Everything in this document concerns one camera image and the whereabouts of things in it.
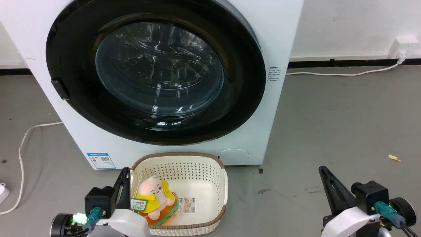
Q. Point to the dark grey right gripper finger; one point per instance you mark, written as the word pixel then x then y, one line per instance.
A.
pixel 340 194
pixel 327 194

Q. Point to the black round washer door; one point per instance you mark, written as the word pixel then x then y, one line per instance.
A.
pixel 75 42

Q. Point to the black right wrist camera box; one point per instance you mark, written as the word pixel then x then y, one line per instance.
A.
pixel 370 194

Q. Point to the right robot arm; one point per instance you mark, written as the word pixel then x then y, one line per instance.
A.
pixel 404 210

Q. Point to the blue energy label sticker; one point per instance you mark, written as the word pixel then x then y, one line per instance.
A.
pixel 101 160

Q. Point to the small text sticker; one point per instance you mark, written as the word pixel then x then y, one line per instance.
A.
pixel 274 74

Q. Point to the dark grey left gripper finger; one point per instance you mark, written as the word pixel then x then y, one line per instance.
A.
pixel 127 194
pixel 119 187

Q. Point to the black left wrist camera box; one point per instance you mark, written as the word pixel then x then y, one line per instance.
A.
pixel 100 199

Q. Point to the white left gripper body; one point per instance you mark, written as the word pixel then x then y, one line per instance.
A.
pixel 126 222

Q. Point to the paper label with picture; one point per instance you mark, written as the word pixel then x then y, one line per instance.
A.
pixel 187 205

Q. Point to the white power adapter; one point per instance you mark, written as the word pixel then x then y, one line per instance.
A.
pixel 2 192

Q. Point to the white front-load washing machine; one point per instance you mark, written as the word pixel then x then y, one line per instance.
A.
pixel 283 39

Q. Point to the white wall socket box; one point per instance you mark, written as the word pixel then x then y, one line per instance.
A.
pixel 404 46

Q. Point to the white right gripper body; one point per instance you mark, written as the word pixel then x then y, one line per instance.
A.
pixel 353 222

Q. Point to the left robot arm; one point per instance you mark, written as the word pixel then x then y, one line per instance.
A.
pixel 61 225

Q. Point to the yellow tape scrap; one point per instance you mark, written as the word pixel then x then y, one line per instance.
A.
pixel 393 158

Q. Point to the white perforated laundry basket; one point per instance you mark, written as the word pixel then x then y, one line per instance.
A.
pixel 204 184

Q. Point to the pink and yellow plush toy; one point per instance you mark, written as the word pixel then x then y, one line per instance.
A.
pixel 154 194

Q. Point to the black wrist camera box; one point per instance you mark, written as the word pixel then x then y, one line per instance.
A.
pixel 100 199
pixel 370 194

